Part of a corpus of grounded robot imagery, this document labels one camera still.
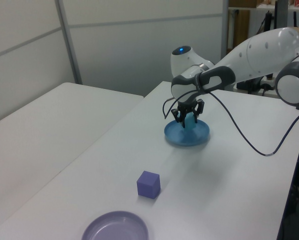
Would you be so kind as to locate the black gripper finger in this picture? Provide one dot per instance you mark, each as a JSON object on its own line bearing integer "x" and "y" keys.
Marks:
{"x": 200, "y": 107}
{"x": 177, "y": 116}

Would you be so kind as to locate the dark device behind arm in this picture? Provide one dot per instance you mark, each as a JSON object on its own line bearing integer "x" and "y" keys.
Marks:
{"x": 249, "y": 86}

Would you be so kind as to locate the blue round plate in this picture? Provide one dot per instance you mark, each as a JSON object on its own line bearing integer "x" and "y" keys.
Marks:
{"x": 187, "y": 138}

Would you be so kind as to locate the purple round plate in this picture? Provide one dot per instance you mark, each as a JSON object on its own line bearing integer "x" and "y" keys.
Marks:
{"x": 114, "y": 227}

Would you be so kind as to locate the cyan foam cube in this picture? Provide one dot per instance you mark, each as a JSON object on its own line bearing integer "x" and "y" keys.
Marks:
{"x": 190, "y": 123}

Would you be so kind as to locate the purple foam cube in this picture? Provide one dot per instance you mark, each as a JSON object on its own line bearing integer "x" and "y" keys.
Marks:
{"x": 148, "y": 186}

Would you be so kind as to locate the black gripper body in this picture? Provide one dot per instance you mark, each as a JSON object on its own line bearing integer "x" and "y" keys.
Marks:
{"x": 188, "y": 107}

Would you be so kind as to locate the white adjacent table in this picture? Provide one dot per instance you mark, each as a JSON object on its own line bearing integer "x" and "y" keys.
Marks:
{"x": 52, "y": 130}

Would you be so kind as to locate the black tripod stand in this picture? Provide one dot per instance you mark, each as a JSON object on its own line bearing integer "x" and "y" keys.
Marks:
{"x": 267, "y": 20}

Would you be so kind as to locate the brown cardboard panel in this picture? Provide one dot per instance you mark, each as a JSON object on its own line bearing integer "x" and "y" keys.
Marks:
{"x": 241, "y": 27}

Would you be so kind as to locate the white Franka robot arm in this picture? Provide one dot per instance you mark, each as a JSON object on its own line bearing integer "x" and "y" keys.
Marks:
{"x": 264, "y": 52}

